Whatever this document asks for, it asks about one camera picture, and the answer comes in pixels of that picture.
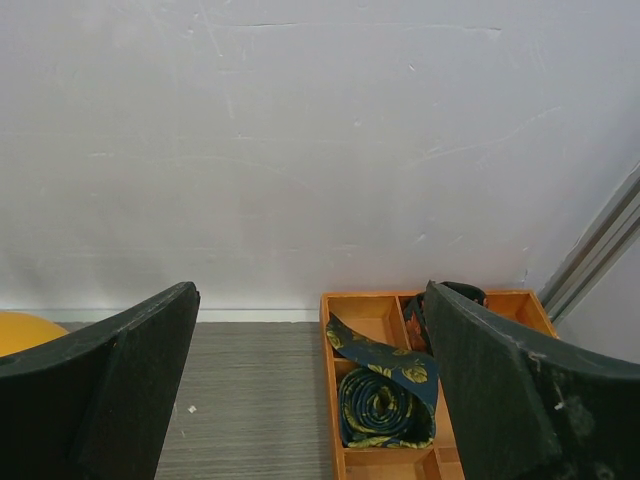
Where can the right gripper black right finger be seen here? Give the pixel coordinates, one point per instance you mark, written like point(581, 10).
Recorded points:
point(524, 405)

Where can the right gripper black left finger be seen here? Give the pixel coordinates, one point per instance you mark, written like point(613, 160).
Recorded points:
point(97, 402)

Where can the orange wine glass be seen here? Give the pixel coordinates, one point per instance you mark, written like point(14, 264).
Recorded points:
point(21, 331)

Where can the black crumpled item top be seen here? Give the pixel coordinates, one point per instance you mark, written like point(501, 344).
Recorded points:
point(414, 319)

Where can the black crumpled item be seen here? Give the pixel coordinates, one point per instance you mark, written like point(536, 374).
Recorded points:
point(414, 319)
point(389, 399)

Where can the black crumpled item left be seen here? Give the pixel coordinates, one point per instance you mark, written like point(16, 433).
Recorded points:
point(389, 399)

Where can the aluminium corner post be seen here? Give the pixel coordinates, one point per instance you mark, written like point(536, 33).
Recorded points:
point(610, 235)

